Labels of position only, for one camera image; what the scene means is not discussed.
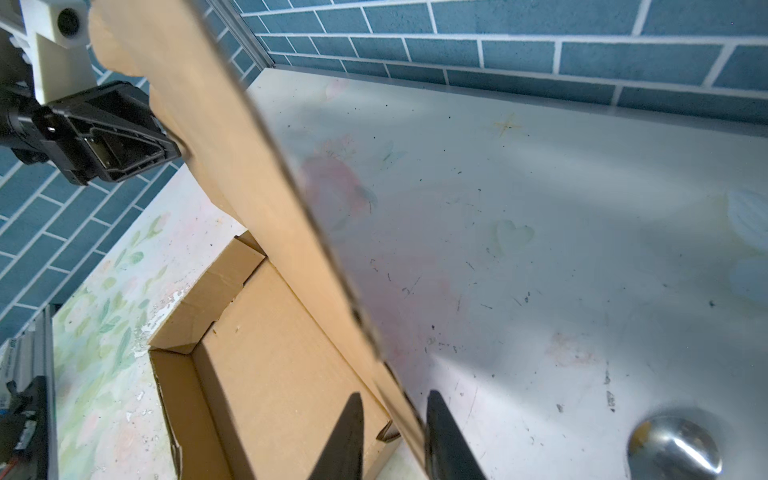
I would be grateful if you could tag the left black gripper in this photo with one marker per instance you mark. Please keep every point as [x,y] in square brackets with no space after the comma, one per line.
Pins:
[108,132]

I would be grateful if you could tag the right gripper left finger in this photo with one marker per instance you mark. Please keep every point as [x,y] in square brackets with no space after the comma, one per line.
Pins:
[342,455]

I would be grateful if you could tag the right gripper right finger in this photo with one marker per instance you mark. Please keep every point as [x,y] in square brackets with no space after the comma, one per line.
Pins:
[447,454]

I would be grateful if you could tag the metal spoon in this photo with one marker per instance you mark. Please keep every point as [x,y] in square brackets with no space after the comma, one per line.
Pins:
[672,447]

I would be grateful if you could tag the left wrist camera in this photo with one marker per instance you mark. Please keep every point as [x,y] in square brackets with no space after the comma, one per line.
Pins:
[44,44]

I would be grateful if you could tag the aluminium front rail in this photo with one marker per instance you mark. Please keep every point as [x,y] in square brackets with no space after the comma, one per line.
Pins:
[28,413]

